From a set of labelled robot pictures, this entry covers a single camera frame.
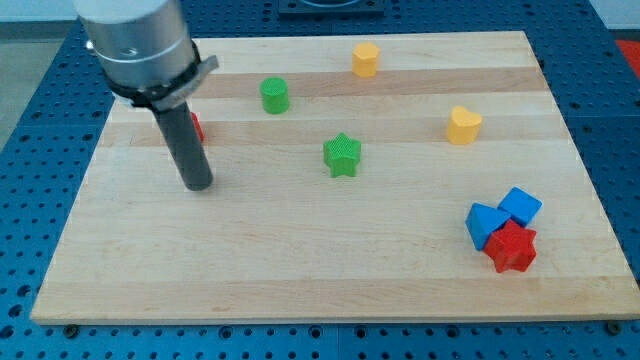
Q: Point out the wooden board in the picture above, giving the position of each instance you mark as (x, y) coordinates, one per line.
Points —
(276, 239)

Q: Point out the red circle block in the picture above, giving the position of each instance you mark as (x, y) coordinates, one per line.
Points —
(197, 127)

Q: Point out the yellow heart block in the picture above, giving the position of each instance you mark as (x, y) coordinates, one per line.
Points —
(464, 126)

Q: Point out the dark cylindrical pusher stick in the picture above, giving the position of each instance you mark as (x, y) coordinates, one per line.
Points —
(183, 141)

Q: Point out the green star block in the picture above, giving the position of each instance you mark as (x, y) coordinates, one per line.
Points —
(342, 155)

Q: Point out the yellow hexagon block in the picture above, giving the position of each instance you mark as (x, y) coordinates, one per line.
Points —
(365, 59)

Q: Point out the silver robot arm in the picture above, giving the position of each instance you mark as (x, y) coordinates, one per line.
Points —
(149, 60)

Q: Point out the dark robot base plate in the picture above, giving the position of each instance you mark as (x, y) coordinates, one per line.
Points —
(330, 7)

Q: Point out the green cylinder block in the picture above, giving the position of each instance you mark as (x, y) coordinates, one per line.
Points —
(274, 95)

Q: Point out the red star block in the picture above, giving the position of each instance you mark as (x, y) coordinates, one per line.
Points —
(511, 247)

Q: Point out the red object at edge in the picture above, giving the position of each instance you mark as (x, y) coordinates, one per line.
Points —
(631, 52)

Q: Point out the blue cube block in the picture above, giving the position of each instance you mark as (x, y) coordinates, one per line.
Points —
(521, 206)

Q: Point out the blue triangle block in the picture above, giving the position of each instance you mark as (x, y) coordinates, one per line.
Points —
(482, 221)

